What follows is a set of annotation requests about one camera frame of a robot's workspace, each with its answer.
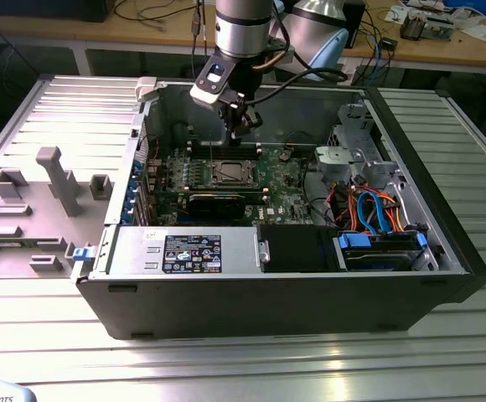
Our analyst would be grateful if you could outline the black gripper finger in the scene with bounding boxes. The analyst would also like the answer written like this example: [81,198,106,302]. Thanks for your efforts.
[221,92,247,148]

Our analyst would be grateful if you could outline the silver square CPU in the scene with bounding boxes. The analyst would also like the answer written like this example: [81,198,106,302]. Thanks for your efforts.
[220,163,248,181]

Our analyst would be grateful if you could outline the metal socket cover frame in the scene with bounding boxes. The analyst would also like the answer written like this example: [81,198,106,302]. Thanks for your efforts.
[213,161,256,186]

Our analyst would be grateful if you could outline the metal CPU socket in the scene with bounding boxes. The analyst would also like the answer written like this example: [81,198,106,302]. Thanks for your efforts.
[211,160,256,187]

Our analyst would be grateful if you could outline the finned CPU cooler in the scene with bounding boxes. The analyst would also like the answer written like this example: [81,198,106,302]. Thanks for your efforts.
[400,11,427,42]

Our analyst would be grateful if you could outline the RAM stick with label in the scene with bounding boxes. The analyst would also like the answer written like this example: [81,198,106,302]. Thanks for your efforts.
[158,187,271,198]

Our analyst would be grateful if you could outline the black graphics card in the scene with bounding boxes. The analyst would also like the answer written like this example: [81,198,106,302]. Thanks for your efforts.
[187,193,247,222]

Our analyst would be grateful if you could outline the green motherboard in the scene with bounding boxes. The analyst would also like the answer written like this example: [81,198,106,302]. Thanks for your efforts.
[141,143,313,230]

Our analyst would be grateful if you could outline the grey case release latch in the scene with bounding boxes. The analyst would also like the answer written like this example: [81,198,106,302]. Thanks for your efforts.
[135,76,161,104]

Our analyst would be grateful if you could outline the white paper label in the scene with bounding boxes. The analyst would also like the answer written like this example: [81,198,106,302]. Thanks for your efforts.
[338,63,358,86]

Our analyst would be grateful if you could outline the silver metal drive cage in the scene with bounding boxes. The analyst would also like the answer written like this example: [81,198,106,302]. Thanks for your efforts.
[328,102,400,185]

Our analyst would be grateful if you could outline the tall black box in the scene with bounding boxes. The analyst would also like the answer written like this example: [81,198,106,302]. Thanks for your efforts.
[346,0,369,50]

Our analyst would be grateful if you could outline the silver labelled power supply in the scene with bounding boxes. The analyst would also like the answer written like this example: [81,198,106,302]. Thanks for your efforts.
[107,225,261,278]

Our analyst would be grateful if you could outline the wooden desk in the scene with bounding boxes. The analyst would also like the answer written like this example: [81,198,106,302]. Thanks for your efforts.
[0,0,486,77]

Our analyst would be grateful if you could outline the hard disk in blue carrier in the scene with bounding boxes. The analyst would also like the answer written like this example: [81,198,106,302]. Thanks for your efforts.
[335,230,431,272]

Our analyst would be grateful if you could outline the black open PC case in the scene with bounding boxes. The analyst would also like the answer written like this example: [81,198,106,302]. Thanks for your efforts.
[70,74,486,341]

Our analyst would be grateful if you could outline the grey plastic parts rack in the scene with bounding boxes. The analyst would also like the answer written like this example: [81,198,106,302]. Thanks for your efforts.
[0,145,115,281]

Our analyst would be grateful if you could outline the blue plastic latch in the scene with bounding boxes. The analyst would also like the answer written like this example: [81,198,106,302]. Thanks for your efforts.
[70,245,96,264]

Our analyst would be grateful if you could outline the grey metal component box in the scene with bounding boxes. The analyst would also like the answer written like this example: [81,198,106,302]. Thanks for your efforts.
[423,16,457,43]

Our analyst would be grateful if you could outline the wide black box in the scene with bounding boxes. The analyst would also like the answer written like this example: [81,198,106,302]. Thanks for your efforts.
[0,0,111,23]

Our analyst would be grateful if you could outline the blue box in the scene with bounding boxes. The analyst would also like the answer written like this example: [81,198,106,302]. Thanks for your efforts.
[443,0,486,13]

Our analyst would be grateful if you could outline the white paper sheet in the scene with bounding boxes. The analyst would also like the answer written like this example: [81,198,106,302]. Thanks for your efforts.
[460,23,486,44]

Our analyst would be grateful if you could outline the brown cable loop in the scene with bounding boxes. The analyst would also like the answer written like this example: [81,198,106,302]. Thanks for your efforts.
[251,52,280,75]

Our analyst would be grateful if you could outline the black camera cable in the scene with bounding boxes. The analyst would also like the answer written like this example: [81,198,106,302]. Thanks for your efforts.
[242,66,349,106]

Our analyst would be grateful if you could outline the hanging USB cable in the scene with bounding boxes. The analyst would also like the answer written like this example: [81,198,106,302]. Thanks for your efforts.
[190,0,210,80]

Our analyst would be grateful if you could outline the red black twisted wire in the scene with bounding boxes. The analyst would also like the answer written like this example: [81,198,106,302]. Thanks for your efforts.
[139,132,163,163]

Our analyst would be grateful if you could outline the thick black cable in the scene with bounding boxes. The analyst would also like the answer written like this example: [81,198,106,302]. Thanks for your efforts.
[300,157,340,229]

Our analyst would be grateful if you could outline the embossed silver bracket plate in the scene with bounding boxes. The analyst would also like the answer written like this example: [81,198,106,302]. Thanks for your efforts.
[313,145,355,180]

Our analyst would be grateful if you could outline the blue cable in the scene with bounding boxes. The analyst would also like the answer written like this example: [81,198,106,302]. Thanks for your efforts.
[372,24,390,85]

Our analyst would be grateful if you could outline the blue flat wire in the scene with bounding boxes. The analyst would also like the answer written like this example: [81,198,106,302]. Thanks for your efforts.
[356,190,391,236]

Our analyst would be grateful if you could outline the orange wire bundle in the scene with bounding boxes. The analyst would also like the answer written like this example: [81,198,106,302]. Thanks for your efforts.
[330,186,406,234]

